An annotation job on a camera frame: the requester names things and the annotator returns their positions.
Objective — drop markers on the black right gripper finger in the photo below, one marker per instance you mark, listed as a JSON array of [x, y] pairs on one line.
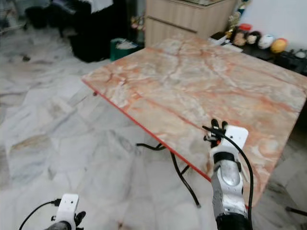
[[224, 126], [214, 124]]

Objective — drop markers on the silver metal utensil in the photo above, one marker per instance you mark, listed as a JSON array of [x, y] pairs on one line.
[[209, 137]]

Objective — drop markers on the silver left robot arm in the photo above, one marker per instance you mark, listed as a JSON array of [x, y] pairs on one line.
[[58, 226]]

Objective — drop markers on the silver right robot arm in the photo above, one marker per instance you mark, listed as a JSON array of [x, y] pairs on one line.
[[230, 189]]

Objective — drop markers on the marble-pattern folding table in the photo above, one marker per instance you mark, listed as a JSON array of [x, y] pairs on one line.
[[192, 86]]

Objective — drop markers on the red-lidded jar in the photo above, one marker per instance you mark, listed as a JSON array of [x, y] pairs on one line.
[[242, 34]]

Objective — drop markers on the dark round figurine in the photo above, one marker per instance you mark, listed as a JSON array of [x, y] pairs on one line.
[[254, 38]]

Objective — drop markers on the white round figurine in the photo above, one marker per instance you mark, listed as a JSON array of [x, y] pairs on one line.
[[266, 41]]

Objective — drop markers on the orange round figurine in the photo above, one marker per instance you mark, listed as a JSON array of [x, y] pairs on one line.
[[279, 45]]

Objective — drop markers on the gold trophy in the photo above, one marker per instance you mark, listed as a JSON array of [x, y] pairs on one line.
[[233, 24]]

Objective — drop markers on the light wooden cabinet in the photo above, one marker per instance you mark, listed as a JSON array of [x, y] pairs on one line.
[[187, 19]]

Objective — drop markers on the small dark floor object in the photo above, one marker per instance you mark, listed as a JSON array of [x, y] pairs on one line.
[[25, 58]]

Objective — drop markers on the green bin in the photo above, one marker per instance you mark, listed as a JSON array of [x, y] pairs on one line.
[[121, 51]]

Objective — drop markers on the black stool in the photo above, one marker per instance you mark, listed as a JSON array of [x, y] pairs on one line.
[[37, 17]]

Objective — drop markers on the black piano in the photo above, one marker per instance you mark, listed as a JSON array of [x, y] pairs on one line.
[[91, 36]]

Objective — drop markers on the white cloth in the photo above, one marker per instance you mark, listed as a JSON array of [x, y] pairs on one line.
[[100, 4]]

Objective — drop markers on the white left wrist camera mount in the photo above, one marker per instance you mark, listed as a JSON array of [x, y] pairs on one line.
[[69, 206]]

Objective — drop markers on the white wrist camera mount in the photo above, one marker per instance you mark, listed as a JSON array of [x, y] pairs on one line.
[[69, 206], [237, 136]]

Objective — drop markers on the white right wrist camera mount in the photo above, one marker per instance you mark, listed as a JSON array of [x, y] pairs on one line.
[[237, 136]]

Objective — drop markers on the black metal table leg frame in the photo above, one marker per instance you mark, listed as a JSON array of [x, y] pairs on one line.
[[177, 170]]

